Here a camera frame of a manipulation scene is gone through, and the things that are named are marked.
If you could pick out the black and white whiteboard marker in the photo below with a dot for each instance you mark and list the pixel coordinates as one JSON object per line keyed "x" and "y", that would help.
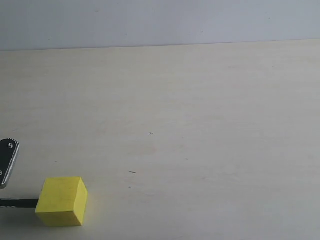
{"x": 18, "y": 203}

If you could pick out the yellow foam cube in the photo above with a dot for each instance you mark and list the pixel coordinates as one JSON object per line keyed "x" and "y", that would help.
{"x": 62, "y": 202}

